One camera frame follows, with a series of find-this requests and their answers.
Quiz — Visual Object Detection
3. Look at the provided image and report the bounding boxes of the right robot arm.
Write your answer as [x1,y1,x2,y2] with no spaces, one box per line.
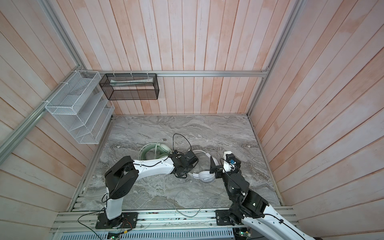
[210,151,314,240]

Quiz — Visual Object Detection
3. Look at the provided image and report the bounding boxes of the green headphones with cable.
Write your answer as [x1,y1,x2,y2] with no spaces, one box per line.
[138,139,172,161]

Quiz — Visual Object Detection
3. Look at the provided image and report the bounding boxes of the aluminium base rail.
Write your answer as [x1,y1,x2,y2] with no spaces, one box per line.
[51,209,250,234]

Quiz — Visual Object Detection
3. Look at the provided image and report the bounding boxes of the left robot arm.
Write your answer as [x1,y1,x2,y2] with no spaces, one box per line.
[96,150,199,229]

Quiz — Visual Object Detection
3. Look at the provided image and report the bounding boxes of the aluminium frame bar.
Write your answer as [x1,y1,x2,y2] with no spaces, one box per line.
[80,70,268,77]

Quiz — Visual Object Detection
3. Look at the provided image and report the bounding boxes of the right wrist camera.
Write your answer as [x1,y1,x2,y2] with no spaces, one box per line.
[223,151,241,173]

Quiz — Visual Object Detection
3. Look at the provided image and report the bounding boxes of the white headphone cable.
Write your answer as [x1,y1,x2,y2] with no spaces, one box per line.
[172,185,226,218]

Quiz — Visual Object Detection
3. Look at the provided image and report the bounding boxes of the white headphones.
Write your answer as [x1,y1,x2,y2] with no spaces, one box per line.
[188,150,219,184]

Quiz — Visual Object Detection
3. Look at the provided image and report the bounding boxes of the white wire mesh shelf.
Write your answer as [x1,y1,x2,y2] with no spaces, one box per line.
[46,71,115,145]

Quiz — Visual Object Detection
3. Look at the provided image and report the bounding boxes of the black wire mesh basket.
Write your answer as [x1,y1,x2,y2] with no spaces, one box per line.
[99,73,160,101]

